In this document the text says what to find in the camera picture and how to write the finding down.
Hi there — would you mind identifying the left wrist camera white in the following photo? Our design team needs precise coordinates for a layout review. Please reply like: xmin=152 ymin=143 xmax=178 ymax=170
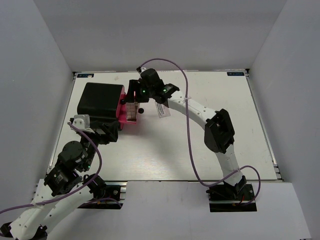
xmin=69 ymin=114 xmax=92 ymax=132

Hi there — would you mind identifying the blue label left corner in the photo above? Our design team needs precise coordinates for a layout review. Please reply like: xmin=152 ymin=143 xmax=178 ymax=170
xmin=76 ymin=73 xmax=94 ymax=78

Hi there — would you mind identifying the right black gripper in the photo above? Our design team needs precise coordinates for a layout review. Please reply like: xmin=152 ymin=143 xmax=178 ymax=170
xmin=124 ymin=80 xmax=155 ymax=104

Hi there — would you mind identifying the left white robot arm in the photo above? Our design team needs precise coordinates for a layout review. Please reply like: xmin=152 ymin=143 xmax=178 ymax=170
xmin=0 ymin=119 xmax=119 ymax=240

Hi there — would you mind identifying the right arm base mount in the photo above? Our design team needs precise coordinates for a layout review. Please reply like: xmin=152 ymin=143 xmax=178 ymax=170
xmin=206 ymin=183 xmax=257 ymax=213

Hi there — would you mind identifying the blue label corner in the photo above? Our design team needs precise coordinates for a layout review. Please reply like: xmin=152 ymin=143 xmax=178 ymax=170
xmin=76 ymin=73 xmax=94 ymax=78
xmin=227 ymin=71 xmax=245 ymax=77

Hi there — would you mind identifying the clear labelled makeup case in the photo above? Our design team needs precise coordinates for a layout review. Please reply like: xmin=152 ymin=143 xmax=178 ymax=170
xmin=155 ymin=102 xmax=171 ymax=119

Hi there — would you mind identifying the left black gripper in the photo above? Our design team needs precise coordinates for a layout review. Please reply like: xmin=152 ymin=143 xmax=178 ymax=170
xmin=81 ymin=119 xmax=119 ymax=171

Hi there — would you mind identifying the colourful square eyeshadow palette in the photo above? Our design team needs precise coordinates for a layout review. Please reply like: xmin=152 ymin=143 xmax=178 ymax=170
xmin=125 ymin=102 xmax=139 ymax=122

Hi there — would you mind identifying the black pink drawer organizer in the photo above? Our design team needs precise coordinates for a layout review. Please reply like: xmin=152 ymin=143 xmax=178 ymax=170
xmin=77 ymin=82 xmax=144 ymax=131

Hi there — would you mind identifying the blue label right corner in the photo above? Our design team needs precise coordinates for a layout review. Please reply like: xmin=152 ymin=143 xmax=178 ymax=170
xmin=227 ymin=71 xmax=245 ymax=77

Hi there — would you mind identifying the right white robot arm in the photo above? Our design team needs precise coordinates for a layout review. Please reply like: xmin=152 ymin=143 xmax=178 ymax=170
xmin=124 ymin=67 xmax=247 ymax=200

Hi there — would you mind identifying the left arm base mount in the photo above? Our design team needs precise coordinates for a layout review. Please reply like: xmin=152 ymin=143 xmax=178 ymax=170
xmin=78 ymin=182 xmax=127 ymax=210

